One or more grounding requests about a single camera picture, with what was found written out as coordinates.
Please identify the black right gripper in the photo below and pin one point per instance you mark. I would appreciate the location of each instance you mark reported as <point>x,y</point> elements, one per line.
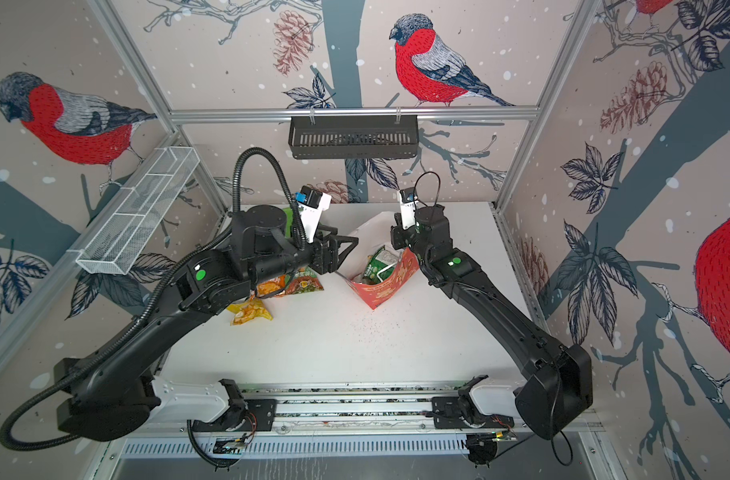
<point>400,240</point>

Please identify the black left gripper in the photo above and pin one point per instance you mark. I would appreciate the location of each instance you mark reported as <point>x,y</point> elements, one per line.
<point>334,259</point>

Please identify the red paper gift bag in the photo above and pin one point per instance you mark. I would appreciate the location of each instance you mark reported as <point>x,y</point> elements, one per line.
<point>372,235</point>

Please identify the yellow snack packet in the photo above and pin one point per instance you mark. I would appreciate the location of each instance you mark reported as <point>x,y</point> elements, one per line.
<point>248,311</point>

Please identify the bright green chips bag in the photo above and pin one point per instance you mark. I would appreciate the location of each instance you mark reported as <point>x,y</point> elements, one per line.
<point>289,222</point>

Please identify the orange snack packet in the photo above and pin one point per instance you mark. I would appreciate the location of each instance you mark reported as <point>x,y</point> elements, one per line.
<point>275,287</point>

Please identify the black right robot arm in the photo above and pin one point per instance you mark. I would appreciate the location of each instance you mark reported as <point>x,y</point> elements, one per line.
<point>559,384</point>

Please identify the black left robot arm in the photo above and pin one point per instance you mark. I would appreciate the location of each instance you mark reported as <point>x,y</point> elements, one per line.
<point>114,391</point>

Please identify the dark green snack packet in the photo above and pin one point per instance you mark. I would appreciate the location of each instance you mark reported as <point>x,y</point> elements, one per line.
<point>380,266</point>

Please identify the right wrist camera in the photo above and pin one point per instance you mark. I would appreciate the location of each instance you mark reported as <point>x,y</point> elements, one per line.
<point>408,201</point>

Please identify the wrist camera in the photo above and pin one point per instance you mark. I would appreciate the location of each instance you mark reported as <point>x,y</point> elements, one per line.
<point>311,204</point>
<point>408,201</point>

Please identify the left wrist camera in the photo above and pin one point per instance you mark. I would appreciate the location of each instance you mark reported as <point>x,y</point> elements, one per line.
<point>311,204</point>

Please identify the black hanging wall basket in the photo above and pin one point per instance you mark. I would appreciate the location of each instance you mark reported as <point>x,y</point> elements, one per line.
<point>354,137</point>

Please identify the aluminium mounting rail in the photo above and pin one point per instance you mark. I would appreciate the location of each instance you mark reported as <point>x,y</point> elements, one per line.
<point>318,409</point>

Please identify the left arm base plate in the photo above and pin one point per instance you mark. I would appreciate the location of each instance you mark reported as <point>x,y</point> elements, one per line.
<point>243,415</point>

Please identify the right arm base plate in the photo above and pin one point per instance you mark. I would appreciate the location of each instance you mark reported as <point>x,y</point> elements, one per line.
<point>474,406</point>

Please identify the white wire mesh shelf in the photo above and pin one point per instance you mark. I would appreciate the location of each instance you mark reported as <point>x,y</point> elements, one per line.
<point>121,239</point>

